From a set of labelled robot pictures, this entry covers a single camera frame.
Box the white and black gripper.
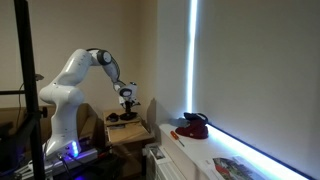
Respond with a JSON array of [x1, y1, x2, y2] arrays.
[[120, 96, 138, 116]]

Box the black plastic lunchbox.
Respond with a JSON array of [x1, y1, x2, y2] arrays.
[[119, 112, 138, 121]]

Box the robot base platform with light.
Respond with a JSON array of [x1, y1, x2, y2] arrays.
[[19, 146, 99, 178]]

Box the open tan nightstand drawer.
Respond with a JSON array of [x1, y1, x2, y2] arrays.
[[105, 122, 155, 146]]

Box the wooden nightstand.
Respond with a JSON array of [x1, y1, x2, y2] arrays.
[[102, 108, 156, 178]]

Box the grey simplehuman package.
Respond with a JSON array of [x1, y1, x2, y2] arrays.
[[108, 124, 126, 131]]

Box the brown cardboard box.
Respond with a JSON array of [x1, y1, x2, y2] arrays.
[[76, 103, 100, 141]]

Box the dark red baseball cap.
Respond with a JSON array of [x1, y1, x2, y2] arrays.
[[174, 118, 210, 140]]

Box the white magazine with picture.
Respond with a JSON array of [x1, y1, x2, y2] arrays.
[[199, 155, 264, 180]]

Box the grey window roller blind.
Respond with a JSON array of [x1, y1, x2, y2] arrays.
[[193, 0, 320, 178]]

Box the orange handled screwdriver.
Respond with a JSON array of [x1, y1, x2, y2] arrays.
[[170, 130, 186, 148]]

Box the white wall radiator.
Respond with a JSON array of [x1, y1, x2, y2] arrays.
[[145, 143, 188, 180]]

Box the dark blue strap object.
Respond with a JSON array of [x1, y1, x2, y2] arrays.
[[183, 112, 209, 125]]

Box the black camera stand pole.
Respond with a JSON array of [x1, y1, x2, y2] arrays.
[[0, 0, 48, 180]]

